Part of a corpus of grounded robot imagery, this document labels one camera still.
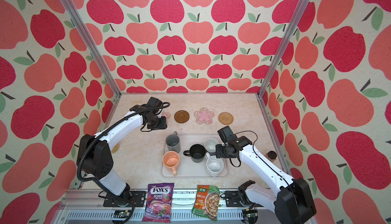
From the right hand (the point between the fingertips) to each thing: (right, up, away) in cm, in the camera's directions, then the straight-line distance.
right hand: (222, 155), depth 82 cm
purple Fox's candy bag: (-32, -18, -12) cm, 39 cm away
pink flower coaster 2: (-8, +20, +25) cm, 33 cm away
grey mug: (-28, +6, +6) cm, 29 cm away
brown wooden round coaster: (-24, +20, +25) cm, 40 cm away
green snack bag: (-9, -20, -11) cm, 24 cm away
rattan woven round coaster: (+7, +19, +25) cm, 32 cm away
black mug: (-14, +1, +3) cm, 14 cm away
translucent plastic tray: (-19, -8, +1) cm, 21 cm away
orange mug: (-29, -5, +3) cm, 29 cm away
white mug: (-4, -6, +2) cm, 8 cm away
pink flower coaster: (-35, +21, +25) cm, 48 cm away
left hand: (-32, +14, +5) cm, 35 cm away
